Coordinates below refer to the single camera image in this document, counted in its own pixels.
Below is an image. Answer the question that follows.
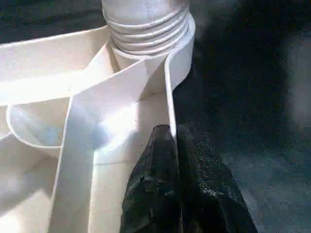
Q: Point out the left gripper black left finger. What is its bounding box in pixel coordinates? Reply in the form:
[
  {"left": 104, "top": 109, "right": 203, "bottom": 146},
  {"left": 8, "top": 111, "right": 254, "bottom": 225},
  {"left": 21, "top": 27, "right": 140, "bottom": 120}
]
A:
[{"left": 120, "top": 124, "right": 182, "bottom": 233}]

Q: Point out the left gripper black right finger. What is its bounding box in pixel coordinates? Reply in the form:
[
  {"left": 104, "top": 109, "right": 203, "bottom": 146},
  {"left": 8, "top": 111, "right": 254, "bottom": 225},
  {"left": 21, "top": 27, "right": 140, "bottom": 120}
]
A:
[{"left": 175, "top": 125, "right": 259, "bottom": 233}]

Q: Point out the white plastic table top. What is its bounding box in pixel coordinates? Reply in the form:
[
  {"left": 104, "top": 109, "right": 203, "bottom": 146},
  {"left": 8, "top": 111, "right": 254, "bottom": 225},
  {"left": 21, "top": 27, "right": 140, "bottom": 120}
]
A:
[{"left": 0, "top": 18, "right": 197, "bottom": 233}]

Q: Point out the white plastic table leg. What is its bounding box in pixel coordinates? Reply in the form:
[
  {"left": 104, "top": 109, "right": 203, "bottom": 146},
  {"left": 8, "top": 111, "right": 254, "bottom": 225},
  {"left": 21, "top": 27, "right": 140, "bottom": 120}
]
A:
[{"left": 101, "top": 0, "right": 193, "bottom": 60}]

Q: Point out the black work mat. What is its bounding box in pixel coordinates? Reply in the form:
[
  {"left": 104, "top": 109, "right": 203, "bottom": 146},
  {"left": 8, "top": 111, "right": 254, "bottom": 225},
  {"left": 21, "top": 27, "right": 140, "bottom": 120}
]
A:
[{"left": 0, "top": 0, "right": 311, "bottom": 233}]

